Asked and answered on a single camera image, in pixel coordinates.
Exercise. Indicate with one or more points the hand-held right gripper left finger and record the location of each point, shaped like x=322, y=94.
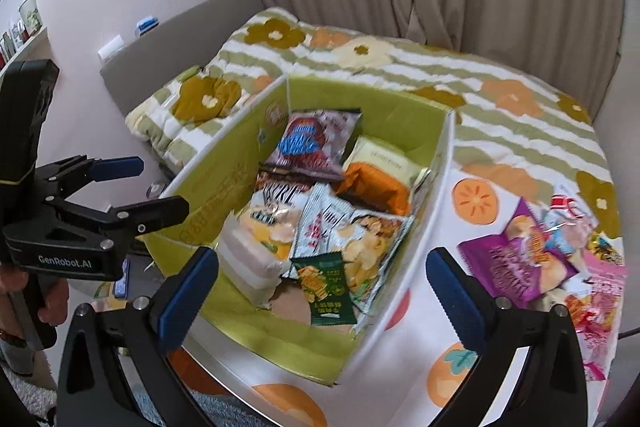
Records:
x=187, y=302

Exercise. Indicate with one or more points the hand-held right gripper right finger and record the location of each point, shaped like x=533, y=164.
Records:
x=457, y=302

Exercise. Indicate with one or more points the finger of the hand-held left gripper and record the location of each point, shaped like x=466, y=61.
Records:
x=120, y=167
x=155, y=212

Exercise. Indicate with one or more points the plain white packet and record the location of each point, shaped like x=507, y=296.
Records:
x=245, y=272

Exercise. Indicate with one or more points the light blue corn snack bag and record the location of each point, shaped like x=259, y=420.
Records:
x=370, y=252

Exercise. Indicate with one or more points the yellow white chip packet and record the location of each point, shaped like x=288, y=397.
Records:
x=270, y=227

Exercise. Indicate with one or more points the small green snack packet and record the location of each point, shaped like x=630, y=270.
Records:
x=325, y=292

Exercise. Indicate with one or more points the orange cream snack packet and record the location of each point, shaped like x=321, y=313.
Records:
x=375, y=187

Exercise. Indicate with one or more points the maroon packet blue label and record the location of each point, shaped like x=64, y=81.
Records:
x=310, y=144

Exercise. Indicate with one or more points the green cardboard box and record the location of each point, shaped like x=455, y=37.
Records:
x=350, y=107

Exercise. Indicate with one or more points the person's left hand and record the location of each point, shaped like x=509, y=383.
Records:
x=57, y=302

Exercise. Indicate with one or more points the purple chip packet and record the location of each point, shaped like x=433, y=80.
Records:
x=515, y=257

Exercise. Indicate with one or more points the persimmon print tablecloth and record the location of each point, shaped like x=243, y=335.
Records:
x=477, y=202

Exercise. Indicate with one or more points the floral striped pillow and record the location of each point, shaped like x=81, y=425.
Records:
x=200, y=99

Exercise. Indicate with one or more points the white green cup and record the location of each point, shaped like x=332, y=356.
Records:
x=30, y=14

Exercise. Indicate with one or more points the light blue snack packet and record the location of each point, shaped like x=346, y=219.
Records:
x=565, y=238

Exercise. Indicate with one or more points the pink snack packet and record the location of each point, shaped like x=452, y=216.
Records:
x=600, y=307

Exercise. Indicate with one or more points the small blue white object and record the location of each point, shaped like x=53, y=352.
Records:
x=147, y=26

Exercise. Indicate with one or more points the white red snack packet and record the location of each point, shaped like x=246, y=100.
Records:
x=565, y=206

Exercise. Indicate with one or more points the grey bed headboard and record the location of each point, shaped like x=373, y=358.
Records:
x=190, y=37

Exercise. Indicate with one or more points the yellow black snack packet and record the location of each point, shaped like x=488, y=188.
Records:
x=607, y=249

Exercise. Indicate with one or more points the floral striped blanket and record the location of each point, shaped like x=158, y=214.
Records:
x=500, y=57

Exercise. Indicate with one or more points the white wall shelf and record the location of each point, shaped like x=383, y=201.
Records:
x=30, y=47

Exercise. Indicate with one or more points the white wall switch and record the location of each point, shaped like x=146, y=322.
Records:
x=110, y=47

